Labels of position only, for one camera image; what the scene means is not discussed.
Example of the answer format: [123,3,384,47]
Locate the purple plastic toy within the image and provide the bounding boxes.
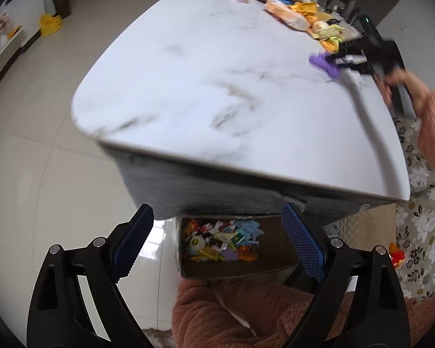
[309,54,342,79]

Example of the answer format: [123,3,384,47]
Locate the brown cardboard box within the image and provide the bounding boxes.
[176,215,300,280]

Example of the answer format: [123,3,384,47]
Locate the pile of toys and wrappers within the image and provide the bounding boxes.
[181,218,265,263]

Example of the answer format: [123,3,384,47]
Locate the wall poster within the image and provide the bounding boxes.
[0,0,46,77]

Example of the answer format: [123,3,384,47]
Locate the yellow plastic container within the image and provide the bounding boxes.
[39,14,64,37]

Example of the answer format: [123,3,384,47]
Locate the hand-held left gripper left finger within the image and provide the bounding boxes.
[26,203,156,348]

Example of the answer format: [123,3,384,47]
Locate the yellow green wrapper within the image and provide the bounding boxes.
[317,25,345,41]

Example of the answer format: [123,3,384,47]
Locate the red orange plush toy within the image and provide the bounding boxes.
[389,242,406,269]

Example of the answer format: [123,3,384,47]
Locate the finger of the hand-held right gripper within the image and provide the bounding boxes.
[327,57,375,77]
[337,41,368,56]

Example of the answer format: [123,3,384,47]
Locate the floral quilted sofa cover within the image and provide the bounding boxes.
[322,116,435,301]

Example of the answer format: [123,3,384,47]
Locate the person's brown fleece clothing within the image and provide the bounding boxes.
[171,279,435,348]

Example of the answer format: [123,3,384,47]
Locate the orange snack packet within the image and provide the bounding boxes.
[264,0,310,31]

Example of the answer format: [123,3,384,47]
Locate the person's right hand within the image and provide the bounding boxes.
[376,70,434,112]

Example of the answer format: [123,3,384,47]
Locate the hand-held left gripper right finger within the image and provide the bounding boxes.
[281,202,411,348]

